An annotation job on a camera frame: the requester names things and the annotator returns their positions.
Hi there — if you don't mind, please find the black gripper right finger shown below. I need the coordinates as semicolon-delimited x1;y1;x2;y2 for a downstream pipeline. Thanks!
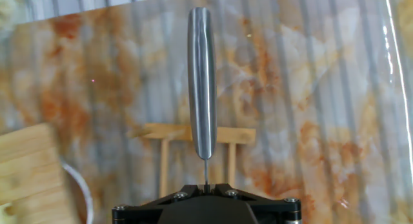
206;183;303;224

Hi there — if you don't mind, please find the steel cleaver knife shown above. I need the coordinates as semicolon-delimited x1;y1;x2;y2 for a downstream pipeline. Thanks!
186;6;218;187

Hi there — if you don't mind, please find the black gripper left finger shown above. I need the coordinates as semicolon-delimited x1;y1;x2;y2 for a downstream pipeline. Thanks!
111;183;207;224

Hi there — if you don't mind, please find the marble pattern plastic sheet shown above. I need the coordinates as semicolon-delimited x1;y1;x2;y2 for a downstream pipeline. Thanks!
0;0;413;224

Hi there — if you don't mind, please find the wooden peg rack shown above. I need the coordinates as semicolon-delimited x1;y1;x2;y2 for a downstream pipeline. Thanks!
126;122;257;199

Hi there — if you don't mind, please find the metal bowl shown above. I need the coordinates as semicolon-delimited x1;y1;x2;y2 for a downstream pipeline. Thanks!
59;161;95;224

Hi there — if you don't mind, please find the bamboo cutting board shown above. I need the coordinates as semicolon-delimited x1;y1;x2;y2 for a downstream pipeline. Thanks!
0;122;81;224

